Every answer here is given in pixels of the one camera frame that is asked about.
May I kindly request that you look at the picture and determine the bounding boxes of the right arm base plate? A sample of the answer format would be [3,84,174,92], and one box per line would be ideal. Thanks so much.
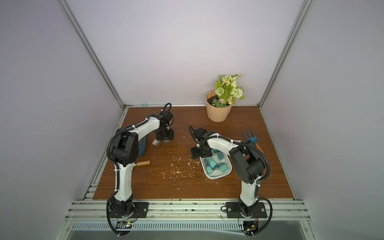
[225,202,267,219]

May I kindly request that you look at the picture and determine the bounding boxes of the brown plug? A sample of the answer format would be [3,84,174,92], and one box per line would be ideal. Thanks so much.
[152,139,162,147]

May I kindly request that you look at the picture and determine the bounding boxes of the blue garden fork wooden handle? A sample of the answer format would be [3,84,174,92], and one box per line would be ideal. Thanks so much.
[244,130,264,152]

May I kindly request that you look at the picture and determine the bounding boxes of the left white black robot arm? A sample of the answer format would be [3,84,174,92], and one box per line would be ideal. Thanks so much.
[106,103,174,238]

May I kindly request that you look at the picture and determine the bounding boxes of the green artificial flower plant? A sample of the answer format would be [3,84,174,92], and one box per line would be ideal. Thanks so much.
[211,74,245,108]

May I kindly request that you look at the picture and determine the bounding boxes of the teal plug top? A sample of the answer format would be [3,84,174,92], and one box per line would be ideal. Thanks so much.
[206,165,213,175]

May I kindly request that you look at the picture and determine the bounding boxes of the green garden fork wooden handle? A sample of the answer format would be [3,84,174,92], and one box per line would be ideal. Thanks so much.
[134,161,151,167]

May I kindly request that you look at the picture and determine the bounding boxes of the dark teal storage tray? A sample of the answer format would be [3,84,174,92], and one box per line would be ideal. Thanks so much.
[138,136,147,158]

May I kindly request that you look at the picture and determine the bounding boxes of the white oval storage tray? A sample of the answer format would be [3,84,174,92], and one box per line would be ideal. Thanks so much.
[200,149,233,180]

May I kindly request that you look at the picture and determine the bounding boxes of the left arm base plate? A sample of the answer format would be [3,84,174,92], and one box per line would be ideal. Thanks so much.
[107,201,149,219]

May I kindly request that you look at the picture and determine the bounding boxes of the teal plug lone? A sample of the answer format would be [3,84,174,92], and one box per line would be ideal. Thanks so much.
[217,152,224,161]

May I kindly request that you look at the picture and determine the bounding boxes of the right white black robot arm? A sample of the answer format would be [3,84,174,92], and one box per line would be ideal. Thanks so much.
[189,125,273,237]

